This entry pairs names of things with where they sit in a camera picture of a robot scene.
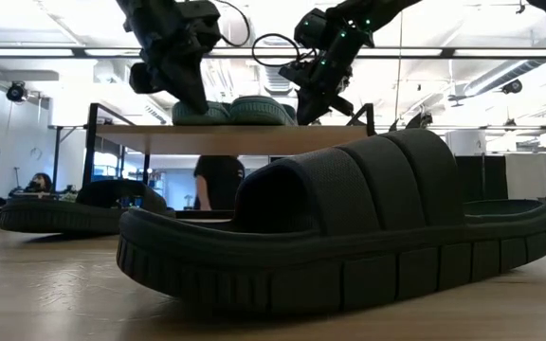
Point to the black ceiling spotlight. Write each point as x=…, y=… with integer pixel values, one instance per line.
x=17, y=92
x=512, y=86

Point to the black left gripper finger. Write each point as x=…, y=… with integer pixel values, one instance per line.
x=192, y=90

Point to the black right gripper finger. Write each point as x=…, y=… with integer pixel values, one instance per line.
x=344, y=106
x=312, y=109

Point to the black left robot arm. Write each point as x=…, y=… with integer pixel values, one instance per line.
x=131, y=7

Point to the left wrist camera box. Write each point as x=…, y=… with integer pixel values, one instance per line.
x=142, y=78

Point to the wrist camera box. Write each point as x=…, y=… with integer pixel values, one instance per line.
x=294, y=76
x=142, y=78

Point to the wooden shelf with black legs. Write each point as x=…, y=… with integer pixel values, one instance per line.
x=235, y=139

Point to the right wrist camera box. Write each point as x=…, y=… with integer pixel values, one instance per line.
x=294, y=76

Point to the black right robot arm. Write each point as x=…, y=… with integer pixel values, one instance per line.
x=372, y=12

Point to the black slide sandal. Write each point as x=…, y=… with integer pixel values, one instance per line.
x=64, y=218
x=349, y=246

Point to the person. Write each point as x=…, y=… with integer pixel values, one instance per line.
x=221, y=180
x=41, y=182

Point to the black cabinet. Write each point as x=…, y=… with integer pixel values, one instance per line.
x=481, y=177

